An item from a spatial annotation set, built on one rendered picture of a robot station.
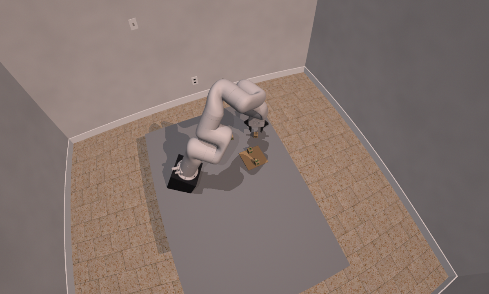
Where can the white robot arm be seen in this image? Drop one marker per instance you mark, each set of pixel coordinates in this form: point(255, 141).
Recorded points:
point(213, 138)

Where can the tan square mat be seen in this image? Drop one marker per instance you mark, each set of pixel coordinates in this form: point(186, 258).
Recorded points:
point(248, 159)

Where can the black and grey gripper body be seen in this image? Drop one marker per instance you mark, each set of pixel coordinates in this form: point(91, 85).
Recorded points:
point(253, 122)

